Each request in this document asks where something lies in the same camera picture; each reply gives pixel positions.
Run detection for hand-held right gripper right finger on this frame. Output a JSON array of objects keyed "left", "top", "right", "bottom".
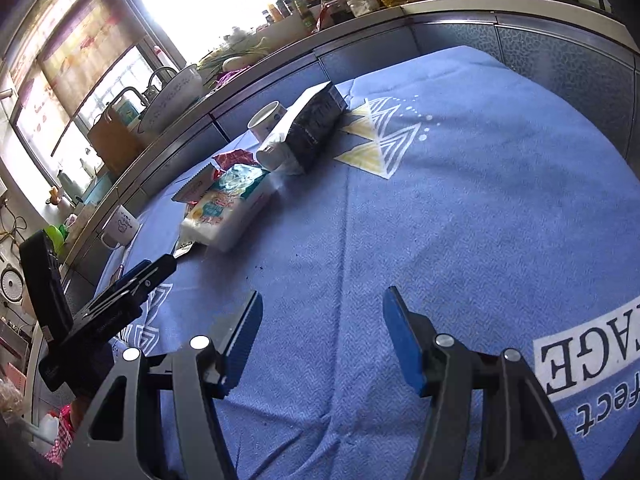
[{"left": 382, "top": 286, "right": 586, "bottom": 480}]

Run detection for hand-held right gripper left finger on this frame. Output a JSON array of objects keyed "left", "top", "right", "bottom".
[{"left": 60, "top": 290, "right": 264, "bottom": 480}]

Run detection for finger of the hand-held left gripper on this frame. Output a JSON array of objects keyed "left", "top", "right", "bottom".
[
  {"left": 92, "top": 254, "right": 177, "bottom": 313},
  {"left": 114, "top": 259, "right": 153, "bottom": 291}
]

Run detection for red snack wrapper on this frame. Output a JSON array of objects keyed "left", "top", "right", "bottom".
[{"left": 171, "top": 165, "right": 221, "bottom": 206}]

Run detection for white tissue pack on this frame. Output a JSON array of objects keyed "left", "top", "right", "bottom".
[{"left": 179, "top": 164, "right": 273, "bottom": 253}]

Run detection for cardboard box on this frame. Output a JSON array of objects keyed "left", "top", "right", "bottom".
[{"left": 270, "top": 81, "right": 349, "bottom": 177}]

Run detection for person's left forearm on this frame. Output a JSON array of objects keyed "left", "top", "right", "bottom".
[{"left": 44, "top": 395, "right": 88, "bottom": 466}]

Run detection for white dial scale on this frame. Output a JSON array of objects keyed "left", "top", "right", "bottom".
[{"left": 0, "top": 262, "right": 26, "bottom": 306}]

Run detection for green plastic item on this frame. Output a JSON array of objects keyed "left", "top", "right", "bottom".
[{"left": 45, "top": 222, "right": 68, "bottom": 253}]

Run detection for white mug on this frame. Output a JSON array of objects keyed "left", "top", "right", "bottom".
[{"left": 99, "top": 204, "right": 141, "bottom": 250}]

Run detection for wooden cutting board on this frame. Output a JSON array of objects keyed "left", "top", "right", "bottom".
[{"left": 87, "top": 107, "right": 146, "bottom": 178}]

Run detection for maroon foil wrapper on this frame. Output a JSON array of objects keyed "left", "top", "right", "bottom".
[{"left": 211, "top": 150, "right": 256, "bottom": 171}]

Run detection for blue printed tablecloth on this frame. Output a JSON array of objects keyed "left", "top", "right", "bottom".
[{"left": 102, "top": 45, "right": 640, "bottom": 480}]

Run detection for white paper cup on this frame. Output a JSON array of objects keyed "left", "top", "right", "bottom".
[
  {"left": 256, "top": 142, "right": 296, "bottom": 175},
  {"left": 248, "top": 101, "right": 287, "bottom": 143}
]

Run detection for white patterned basin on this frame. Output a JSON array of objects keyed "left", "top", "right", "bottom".
[{"left": 136, "top": 64, "right": 205, "bottom": 133}]

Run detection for chrome faucet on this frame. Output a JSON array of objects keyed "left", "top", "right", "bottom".
[
  {"left": 107, "top": 86, "right": 151, "bottom": 116},
  {"left": 148, "top": 66, "right": 179, "bottom": 92}
]

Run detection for green onions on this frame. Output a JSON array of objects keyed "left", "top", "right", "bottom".
[{"left": 197, "top": 42, "right": 271, "bottom": 73}]

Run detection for kitchen window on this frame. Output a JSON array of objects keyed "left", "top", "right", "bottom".
[{"left": 0, "top": 0, "right": 321, "bottom": 201}]

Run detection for group of condiment bottles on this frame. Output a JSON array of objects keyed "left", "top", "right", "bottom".
[{"left": 260, "top": 0, "right": 341, "bottom": 31}]

